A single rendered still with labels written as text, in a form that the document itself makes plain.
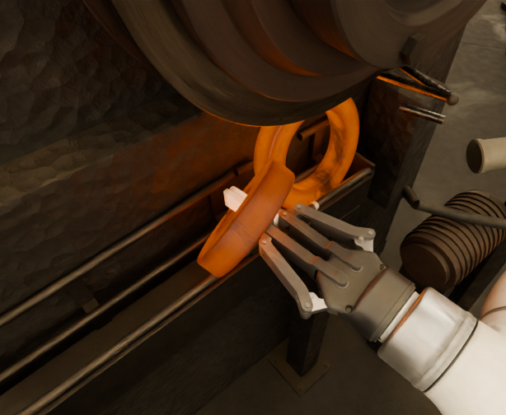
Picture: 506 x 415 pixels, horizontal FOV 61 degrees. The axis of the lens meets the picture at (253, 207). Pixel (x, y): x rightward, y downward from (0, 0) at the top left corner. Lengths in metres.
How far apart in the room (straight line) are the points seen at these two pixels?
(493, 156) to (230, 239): 0.52
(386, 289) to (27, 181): 0.36
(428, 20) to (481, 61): 2.25
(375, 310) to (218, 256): 0.17
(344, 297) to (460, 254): 0.45
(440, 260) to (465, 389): 0.45
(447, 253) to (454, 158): 1.09
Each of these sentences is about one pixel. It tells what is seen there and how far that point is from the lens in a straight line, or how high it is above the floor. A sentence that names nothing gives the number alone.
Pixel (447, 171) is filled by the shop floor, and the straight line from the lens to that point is 1.86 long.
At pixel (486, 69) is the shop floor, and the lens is 2.58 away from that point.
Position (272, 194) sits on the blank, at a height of 0.84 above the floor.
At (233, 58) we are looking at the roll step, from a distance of 0.34.
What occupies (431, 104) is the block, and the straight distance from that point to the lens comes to 0.71.
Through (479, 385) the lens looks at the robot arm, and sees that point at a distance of 0.44.
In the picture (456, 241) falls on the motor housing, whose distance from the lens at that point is 0.88.
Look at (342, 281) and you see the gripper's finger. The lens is 0.46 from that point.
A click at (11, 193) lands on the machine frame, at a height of 0.87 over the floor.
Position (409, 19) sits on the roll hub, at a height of 1.02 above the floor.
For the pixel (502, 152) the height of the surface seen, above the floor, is 0.69.
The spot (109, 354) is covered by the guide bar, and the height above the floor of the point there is 0.69.
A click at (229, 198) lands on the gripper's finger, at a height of 0.79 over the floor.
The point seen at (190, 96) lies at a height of 0.97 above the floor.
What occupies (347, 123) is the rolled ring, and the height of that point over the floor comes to 0.78.
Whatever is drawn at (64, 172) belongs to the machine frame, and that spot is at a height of 0.87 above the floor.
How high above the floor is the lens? 1.17
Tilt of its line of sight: 48 degrees down
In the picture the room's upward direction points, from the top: straight up
